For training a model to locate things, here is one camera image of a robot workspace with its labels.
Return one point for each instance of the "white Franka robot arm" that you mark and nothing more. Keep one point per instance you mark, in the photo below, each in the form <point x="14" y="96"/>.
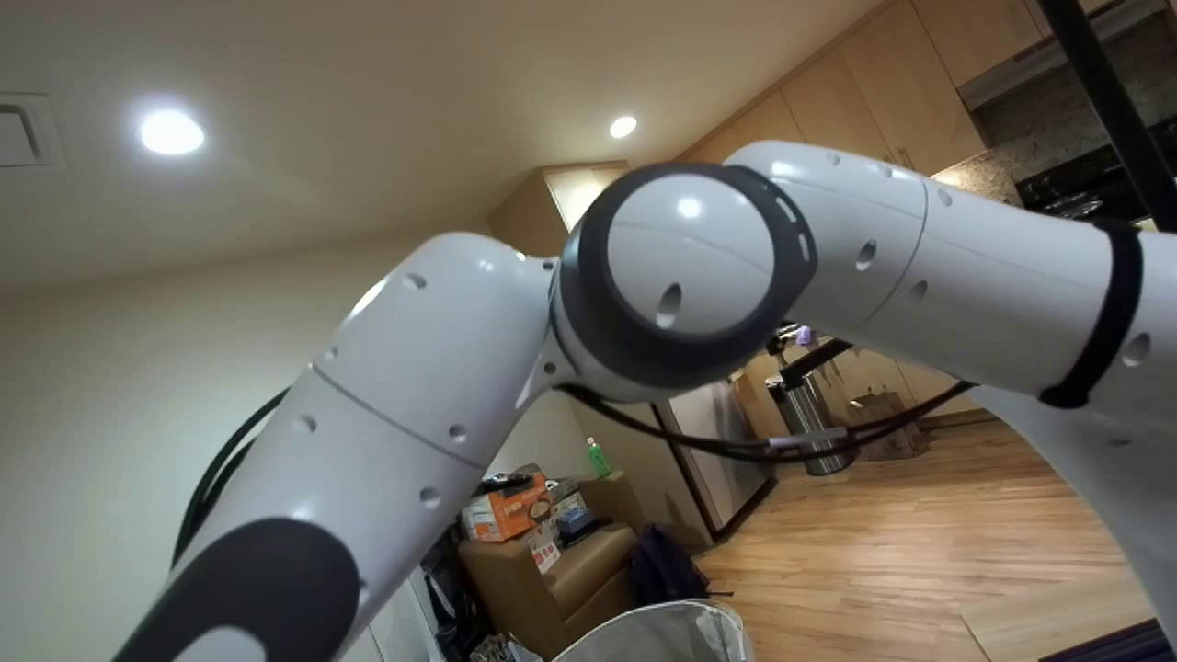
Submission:
<point x="428" y="371"/>

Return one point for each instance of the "white fabric laundry basket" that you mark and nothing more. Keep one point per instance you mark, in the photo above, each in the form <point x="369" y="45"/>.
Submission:
<point x="668" y="634"/>

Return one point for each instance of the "green bottle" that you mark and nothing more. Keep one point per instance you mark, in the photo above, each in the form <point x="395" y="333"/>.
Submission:
<point x="596" y="461"/>

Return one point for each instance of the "tall wooden fridge cabinet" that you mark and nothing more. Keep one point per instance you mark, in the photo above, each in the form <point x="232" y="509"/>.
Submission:
<point x="582" y="189"/>

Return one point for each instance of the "orange box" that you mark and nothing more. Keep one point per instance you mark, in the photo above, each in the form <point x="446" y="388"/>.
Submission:
<point x="503" y="517"/>

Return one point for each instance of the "small recessed ceiling light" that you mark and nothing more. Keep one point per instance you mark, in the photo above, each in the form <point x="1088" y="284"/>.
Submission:
<point x="622" y="128"/>

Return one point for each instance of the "steel trash can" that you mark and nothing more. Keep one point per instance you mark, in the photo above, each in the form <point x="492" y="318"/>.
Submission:
<point x="810" y="426"/>

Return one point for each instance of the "dark navy bag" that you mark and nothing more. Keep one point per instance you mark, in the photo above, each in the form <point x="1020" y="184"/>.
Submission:
<point x="668" y="563"/>

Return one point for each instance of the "brown cardboard box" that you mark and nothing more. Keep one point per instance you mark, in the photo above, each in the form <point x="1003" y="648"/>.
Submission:
<point x="574" y="584"/>

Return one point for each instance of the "wooden lower kitchen cabinets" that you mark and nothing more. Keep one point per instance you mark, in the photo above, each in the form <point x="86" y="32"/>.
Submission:
<point x="877" y="372"/>

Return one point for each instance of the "wooden kitchen cabinets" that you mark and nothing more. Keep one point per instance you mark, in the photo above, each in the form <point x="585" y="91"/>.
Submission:
<point x="883" y="74"/>
<point x="877" y="372"/>

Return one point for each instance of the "brown paper bag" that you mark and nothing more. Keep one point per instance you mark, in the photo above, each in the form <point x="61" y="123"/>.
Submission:
<point x="901" y="426"/>

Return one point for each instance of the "white patterned paper bag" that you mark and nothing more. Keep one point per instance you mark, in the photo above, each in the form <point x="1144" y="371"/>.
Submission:
<point x="503" y="648"/>

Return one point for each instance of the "wooden upper kitchen cabinets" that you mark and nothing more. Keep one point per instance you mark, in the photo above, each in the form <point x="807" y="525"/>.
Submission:
<point x="883" y="74"/>

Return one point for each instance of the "large recessed ceiling light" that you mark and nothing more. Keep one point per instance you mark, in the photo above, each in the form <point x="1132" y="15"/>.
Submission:
<point x="170" y="129"/>

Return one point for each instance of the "black kitchen stove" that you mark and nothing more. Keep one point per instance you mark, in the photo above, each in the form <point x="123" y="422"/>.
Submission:
<point x="1067" y="189"/>

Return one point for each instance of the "kitchen range hood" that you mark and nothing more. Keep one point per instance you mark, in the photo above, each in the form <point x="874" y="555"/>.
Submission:
<point x="1030" y="87"/>

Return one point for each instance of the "black pole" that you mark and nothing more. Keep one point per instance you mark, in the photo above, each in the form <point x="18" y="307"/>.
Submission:
<point x="1116" y="112"/>

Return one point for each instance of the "ceiling air vent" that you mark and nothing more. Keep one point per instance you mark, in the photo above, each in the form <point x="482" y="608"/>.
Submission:
<point x="18" y="133"/>

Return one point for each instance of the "dark purple mat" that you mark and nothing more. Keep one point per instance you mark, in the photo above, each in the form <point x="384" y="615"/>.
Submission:
<point x="1116" y="644"/>

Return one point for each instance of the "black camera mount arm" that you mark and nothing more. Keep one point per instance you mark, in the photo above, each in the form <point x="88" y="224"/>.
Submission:
<point x="817" y="360"/>

